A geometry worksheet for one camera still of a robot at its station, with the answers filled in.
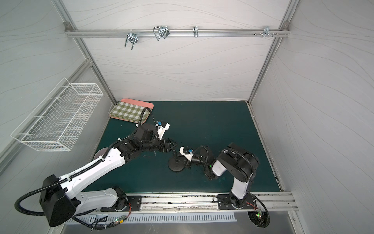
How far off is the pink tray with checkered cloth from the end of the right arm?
21.2 inches

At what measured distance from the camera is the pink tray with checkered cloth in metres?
1.11

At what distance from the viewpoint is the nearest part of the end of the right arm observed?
69 cm
